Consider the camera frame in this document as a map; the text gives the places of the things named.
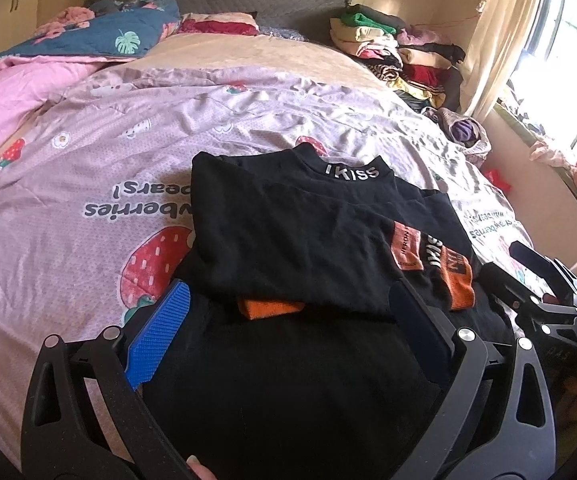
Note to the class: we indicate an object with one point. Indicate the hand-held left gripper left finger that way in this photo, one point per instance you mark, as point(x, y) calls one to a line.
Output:
point(161, 335)

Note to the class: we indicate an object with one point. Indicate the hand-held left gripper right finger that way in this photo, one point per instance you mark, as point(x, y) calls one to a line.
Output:
point(418, 335)

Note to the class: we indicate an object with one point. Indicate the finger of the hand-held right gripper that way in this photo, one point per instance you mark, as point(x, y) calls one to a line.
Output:
point(510, 287)
point(548, 270)

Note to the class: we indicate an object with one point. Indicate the black sweater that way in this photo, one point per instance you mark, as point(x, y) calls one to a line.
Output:
point(293, 240)

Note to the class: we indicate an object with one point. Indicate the pile of folded clothes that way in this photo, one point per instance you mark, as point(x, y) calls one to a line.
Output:
point(393, 55)

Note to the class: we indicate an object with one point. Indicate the person's left hand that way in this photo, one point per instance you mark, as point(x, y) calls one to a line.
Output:
point(203, 470)

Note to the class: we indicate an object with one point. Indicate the red plastic bag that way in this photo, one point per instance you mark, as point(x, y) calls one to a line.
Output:
point(498, 180)

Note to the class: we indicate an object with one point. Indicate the purple and white crumpled garment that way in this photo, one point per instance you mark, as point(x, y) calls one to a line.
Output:
point(461, 130)

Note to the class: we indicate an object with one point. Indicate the pink printed duvet cover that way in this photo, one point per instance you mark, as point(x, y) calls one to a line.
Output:
point(118, 135)

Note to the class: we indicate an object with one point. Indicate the window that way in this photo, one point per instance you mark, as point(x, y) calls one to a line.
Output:
point(568, 35)

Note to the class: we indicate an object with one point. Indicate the cream curtain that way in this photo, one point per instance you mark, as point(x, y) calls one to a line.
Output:
point(503, 35)

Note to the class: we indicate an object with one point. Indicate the pink blanket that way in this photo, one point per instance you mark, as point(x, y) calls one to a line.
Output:
point(8, 100)

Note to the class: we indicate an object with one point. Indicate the beige blanket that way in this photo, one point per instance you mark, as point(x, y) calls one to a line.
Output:
point(268, 60)

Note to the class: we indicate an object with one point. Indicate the blue floral quilt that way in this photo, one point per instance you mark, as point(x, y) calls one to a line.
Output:
point(93, 35)

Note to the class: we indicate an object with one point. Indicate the red pillow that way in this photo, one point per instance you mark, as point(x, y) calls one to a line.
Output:
point(218, 25)

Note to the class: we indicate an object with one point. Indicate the blue patterned pillow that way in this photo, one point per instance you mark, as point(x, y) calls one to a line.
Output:
point(283, 34)

